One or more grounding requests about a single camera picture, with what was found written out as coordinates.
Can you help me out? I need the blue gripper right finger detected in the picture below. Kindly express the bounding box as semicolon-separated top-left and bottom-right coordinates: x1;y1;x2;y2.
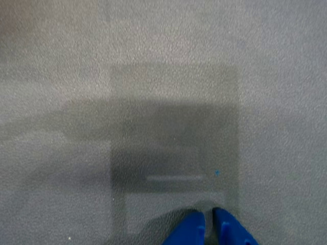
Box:
212;207;260;245

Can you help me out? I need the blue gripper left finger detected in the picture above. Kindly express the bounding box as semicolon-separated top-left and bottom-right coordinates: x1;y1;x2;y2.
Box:
162;208;206;245

